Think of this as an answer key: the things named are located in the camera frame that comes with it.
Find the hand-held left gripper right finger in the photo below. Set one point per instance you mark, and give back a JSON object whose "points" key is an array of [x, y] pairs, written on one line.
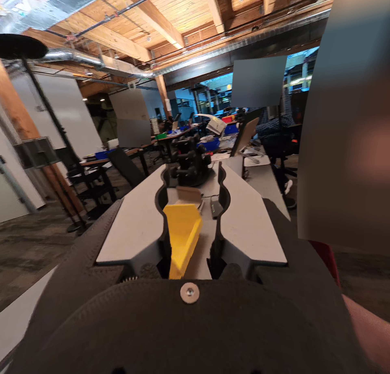
{"points": [[253, 228]]}

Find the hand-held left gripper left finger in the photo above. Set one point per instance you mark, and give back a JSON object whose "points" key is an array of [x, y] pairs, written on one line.
{"points": [[134, 228]]}

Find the person's right forearm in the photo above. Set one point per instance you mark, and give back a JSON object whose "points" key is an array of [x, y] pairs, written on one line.
{"points": [[371, 340]]}

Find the dark grey flat device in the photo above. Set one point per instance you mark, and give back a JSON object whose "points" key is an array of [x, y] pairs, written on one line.
{"points": [[215, 208]]}

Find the yellow plastic bin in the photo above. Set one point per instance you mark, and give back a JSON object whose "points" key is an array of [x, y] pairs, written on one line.
{"points": [[182, 228]]}

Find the black metal rack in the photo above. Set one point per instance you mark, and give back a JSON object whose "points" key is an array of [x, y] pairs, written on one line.
{"points": [[91, 188]]}

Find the black office chair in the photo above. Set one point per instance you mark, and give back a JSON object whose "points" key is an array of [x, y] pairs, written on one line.
{"points": [[126, 167]]}

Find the cardboard box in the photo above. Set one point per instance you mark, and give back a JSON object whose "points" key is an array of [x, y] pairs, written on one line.
{"points": [[187, 194]]}

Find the white tray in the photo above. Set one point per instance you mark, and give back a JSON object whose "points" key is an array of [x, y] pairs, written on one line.
{"points": [[257, 161]]}

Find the wooden office desk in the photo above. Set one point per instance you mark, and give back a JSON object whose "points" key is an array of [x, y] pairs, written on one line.
{"points": [[134, 151]]}

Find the black dumbbell rack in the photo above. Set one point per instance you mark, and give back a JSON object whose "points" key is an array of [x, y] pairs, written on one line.
{"points": [[189, 161]]}

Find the tan laptop on stand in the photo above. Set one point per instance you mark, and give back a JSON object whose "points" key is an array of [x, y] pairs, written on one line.
{"points": [[245, 136]]}

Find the green storage bin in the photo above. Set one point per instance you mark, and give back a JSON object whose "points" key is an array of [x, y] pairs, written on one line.
{"points": [[161, 136]]}

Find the clear sign holder with paper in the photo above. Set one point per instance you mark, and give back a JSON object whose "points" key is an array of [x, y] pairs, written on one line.
{"points": [[35, 153]]}

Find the black floor stand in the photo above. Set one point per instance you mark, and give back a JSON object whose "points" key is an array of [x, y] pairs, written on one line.
{"points": [[18, 45]]}

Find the slim silver ventilation duct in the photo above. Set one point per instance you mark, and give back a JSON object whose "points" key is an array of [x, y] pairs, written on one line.
{"points": [[79, 57]]}

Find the large silver air duct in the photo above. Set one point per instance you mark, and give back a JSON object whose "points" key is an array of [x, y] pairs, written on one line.
{"points": [[61, 2]]}

